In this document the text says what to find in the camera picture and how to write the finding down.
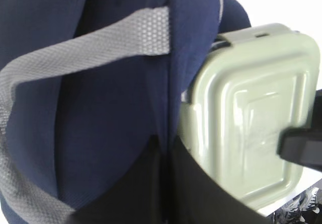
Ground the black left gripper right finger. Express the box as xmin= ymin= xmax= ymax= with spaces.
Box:
xmin=171 ymin=137 xmax=269 ymax=224

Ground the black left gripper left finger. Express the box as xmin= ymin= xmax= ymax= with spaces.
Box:
xmin=70 ymin=135 xmax=171 ymax=224

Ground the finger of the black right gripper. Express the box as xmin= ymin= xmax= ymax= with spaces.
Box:
xmin=278 ymin=90 xmax=321 ymax=170

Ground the green lidded glass container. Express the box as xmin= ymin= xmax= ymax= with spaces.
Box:
xmin=178 ymin=23 xmax=320 ymax=210

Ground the navy and white lunch bag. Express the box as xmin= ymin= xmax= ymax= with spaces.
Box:
xmin=1 ymin=0 xmax=251 ymax=223

